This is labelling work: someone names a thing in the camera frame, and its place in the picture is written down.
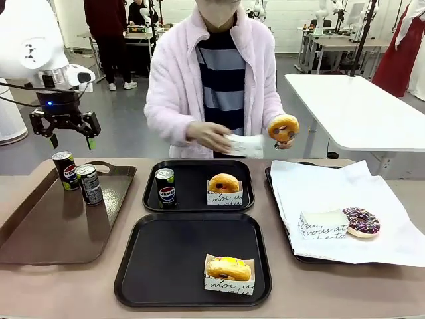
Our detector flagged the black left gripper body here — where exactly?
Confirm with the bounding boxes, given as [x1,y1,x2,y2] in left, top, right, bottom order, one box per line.
[35,90,84,129]

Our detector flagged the black Pepsi can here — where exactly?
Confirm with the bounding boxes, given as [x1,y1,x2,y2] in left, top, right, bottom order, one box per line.
[154,167,178,210]
[52,150,81,192]
[74,163,104,206]

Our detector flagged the glazed jam donut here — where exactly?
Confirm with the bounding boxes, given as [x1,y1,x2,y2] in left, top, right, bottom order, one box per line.
[207,173,240,195]
[268,114,301,144]

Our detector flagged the yellow iced donut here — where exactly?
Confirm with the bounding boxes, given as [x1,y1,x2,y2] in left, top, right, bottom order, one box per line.
[206,255,252,282]

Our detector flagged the person's right hand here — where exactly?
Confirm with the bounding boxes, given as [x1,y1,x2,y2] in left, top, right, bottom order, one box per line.
[185,120,234,154]

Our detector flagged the standing person in dark red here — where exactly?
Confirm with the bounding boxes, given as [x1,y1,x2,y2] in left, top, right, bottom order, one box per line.
[82,0,139,92]

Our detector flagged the person in pink fleece jacket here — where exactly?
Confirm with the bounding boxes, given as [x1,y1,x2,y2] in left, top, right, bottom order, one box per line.
[144,0,286,160]

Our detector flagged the grey background table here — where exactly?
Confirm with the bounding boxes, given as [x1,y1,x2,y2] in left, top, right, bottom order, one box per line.
[76,29,157,84]

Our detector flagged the seated person in black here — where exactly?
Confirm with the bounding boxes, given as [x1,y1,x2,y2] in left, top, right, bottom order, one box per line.
[127,0,147,27]

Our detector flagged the smaller black serving tray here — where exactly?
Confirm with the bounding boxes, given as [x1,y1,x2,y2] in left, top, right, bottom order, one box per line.
[142,159,256,213]

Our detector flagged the larger black serving tray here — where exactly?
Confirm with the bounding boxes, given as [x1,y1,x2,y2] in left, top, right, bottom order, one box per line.
[114,213,273,308]

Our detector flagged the black tray under paper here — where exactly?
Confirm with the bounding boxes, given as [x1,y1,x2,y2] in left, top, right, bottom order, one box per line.
[264,161,345,265]

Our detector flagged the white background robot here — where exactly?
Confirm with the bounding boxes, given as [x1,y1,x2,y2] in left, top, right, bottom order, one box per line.
[245,0,267,25]

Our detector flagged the white paper sheet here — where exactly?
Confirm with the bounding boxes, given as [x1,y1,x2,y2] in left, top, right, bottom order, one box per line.
[270,159,425,268]

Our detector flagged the white background work tables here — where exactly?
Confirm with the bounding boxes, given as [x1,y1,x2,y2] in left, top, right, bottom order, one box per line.
[296,25,390,76]

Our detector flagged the white table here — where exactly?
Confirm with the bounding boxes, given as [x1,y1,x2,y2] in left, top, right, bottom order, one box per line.
[284,73,425,180]

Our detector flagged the black tripod pole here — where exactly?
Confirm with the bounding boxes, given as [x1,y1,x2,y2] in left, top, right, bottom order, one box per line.
[345,0,381,79]

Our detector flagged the chocolate sprinkle donut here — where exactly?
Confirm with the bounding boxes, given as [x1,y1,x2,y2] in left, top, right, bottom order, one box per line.
[341,207,382,240]

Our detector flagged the red dress on mannequin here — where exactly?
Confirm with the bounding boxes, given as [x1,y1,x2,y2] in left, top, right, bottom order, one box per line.
[371,0,425,99]

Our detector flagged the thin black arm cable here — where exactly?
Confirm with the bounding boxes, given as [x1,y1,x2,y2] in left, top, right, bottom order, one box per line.
[0,81,92,108]

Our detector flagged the brown tray with handles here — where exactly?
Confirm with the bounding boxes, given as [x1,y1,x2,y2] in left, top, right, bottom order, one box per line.
[0,161,137,266]

